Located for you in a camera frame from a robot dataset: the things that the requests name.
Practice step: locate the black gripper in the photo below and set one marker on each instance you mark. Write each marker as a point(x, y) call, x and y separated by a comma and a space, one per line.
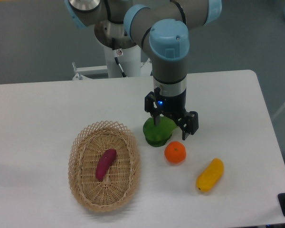
point(172, 107)

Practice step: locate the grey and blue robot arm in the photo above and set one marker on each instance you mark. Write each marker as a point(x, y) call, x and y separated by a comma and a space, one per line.
point(163, 35)

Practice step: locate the purple sweet potato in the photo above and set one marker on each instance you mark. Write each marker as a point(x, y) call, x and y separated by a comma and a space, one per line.
point(104, 163)

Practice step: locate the woven wicker basket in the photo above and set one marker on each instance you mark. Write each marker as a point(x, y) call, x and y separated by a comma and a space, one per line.
point(122, 178)

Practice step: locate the green leafy vegetable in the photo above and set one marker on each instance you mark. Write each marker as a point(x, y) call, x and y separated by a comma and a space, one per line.
point(158, 135)

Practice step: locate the orange tangerine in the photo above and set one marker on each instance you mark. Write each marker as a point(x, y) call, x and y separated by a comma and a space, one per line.
point(175, 152)

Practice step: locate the yellow mango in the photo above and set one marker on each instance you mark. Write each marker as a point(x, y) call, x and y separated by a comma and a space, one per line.
point(210, 176)

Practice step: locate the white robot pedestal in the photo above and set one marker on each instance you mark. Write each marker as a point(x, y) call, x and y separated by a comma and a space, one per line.
point(122, 55)

